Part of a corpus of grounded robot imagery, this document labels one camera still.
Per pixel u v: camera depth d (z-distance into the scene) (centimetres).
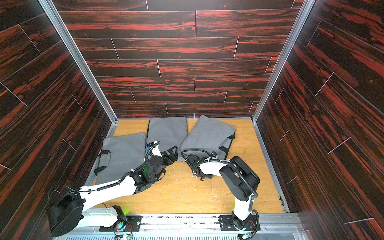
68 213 40
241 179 47
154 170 59
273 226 73
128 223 72
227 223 71
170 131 109
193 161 76
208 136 101
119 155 97
